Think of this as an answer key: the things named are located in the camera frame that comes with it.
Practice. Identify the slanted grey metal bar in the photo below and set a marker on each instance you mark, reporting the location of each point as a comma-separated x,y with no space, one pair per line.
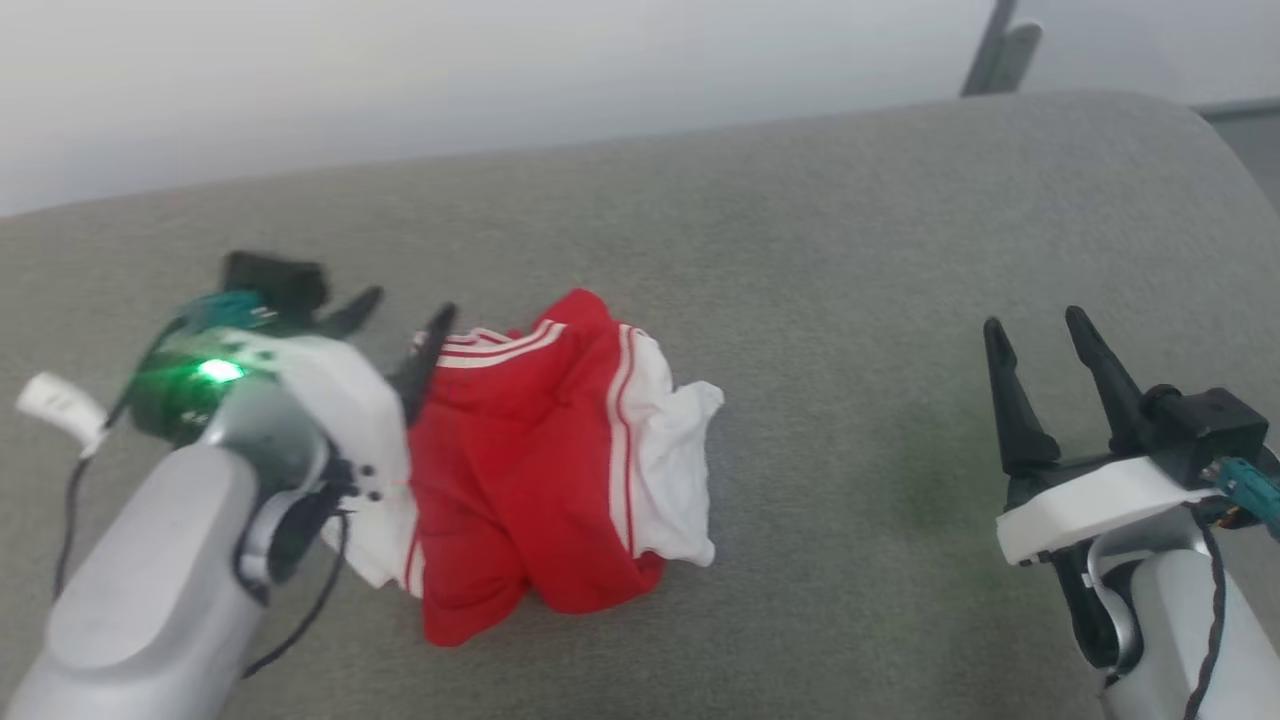
985,50

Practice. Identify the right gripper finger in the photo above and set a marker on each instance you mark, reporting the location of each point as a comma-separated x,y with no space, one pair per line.
1018,420
1115,390

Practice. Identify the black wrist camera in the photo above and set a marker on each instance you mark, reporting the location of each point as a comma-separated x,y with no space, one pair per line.
1205,425
275,278

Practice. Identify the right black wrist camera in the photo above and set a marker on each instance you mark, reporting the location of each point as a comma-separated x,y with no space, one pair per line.
1205,425

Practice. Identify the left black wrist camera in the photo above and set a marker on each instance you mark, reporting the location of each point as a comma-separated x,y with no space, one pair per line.
275,278

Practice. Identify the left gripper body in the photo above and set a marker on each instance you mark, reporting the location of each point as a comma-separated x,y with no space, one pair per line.
335,400

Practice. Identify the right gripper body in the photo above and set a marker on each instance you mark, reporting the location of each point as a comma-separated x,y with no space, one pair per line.
1090,500

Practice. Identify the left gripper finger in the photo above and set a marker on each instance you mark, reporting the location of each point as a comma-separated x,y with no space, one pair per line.
352,312
425,365

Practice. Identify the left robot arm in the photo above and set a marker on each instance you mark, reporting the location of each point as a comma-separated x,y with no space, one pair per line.
140,580

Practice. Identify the red and white jersey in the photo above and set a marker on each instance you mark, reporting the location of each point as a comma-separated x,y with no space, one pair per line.
520,450

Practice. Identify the grey fabric sofa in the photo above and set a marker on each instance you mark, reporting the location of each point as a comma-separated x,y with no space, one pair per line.
820,300

